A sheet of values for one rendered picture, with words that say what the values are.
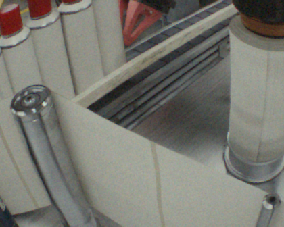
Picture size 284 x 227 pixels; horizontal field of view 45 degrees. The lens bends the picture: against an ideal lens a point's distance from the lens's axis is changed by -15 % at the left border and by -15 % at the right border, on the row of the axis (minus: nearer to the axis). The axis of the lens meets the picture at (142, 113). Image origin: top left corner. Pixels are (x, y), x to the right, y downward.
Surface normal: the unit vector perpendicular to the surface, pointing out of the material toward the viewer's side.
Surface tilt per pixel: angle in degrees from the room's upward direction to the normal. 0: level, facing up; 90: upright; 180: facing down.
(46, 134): 90
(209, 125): 0
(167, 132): 0
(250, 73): 87
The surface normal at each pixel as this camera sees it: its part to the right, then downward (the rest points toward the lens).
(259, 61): -0.51, 0.59
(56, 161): 0.58, 0.47
